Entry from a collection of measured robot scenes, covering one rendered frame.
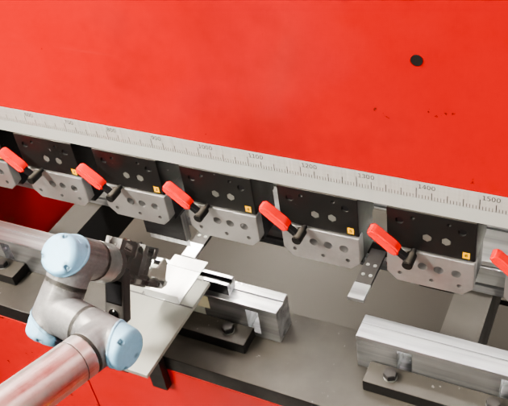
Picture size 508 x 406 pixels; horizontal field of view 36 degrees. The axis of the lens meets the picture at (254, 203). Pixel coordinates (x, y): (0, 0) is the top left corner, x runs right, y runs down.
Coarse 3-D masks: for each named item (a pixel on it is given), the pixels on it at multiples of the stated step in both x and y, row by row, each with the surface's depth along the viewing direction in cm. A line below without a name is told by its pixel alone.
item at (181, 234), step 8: (184, 216) 161; (144, 224) 166; (152, 224) 165; (160, 224) 164; (168, 224) 163; (176, 224) 161; (184, 224) 161; (152, 232) 167; (160, 232) 166; (168, 232) 164; (176, 232) 163; (184, 232) 162; (168, 240) 168; (176, 240) 167; (184, 240) 164
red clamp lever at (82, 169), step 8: (80, 168) 152; (88, 168) 153; (88, 176) 152; (96, 176) 153; (96, 184) 153; (104, 184) 154; (120, 184) 155; (112, 192) 153; (120, 192) 155; (112, 200) 153
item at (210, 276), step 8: (208, 272) 170; (216, 272) 170; (208, 280) 169; (216, 280) 168; (224, 280) 169; (232, 280) 169; (208, 288) 170; (216, 288) 169; (224, 288) 168; (232, 288) 169
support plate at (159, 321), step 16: (192, 288) 167; (144, 304) 165; (160, 304) 165; (176, 304) 164; (192, 304) 164; (144, 320) 162; (160, 320) 161; (176, 320) 161; (144, 336) 159; (160, 336) 158; (144, 352) 155; (160, 352) 155; (128, 368) 153; (144, 368) 152
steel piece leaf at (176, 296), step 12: (168, 264) 174; (168, 276) 171; (180, 276) 170; (192, 276) 170; (144, 288) 166; (156, 288) 168; (168, 288) 168; (180, 288) 167; (168, 300) 165; (180, 300) 165
